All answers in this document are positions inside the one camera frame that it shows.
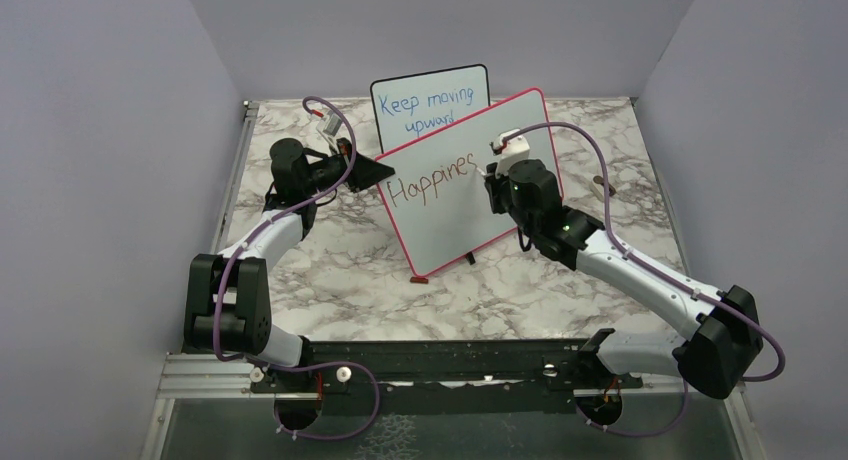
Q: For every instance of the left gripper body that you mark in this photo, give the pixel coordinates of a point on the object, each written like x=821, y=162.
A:
x=337, y=165

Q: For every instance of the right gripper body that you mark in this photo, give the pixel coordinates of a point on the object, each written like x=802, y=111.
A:
x=501, y=194

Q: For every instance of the pink framed whiteboard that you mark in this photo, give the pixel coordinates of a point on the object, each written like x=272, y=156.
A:
x=436, y=201

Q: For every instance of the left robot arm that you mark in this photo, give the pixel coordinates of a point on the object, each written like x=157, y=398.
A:
x=228, y=299

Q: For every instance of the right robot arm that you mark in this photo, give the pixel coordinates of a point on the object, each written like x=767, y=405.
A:
x=714, y=339

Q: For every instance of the black framed whiteboard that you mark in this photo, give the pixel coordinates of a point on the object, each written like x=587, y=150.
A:
x=410, y=106

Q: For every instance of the small white eraser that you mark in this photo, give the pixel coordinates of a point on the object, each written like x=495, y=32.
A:
x=601, y=189

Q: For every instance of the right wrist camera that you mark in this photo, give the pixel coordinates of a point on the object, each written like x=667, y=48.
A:
x=509, y=148

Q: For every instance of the black mounting rail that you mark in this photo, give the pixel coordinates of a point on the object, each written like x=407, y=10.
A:
x=423, y=378

